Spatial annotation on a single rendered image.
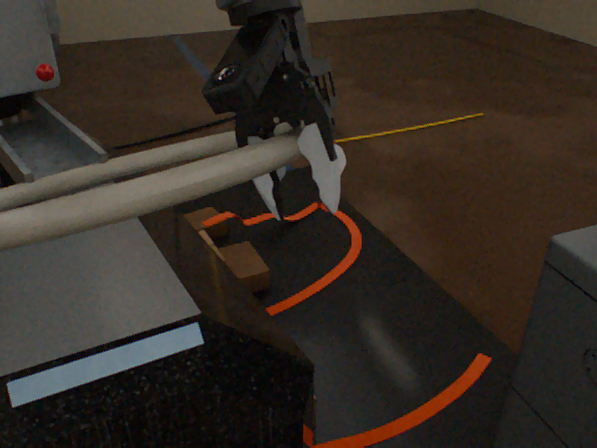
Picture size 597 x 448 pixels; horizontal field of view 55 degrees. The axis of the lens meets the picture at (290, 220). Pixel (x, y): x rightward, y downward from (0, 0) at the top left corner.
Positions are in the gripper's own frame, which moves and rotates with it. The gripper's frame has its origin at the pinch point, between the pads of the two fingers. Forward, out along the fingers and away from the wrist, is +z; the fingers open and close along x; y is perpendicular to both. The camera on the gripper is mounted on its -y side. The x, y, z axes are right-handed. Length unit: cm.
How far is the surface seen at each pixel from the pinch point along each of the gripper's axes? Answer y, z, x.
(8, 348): 5, 18, 61
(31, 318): 12, 16, 62
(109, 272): 28, 14, 58
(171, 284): 30, 18, 46
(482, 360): 136, 94, 14
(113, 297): 22, 17, 53
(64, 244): 32, 9, 72
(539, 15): 668, -25, 5
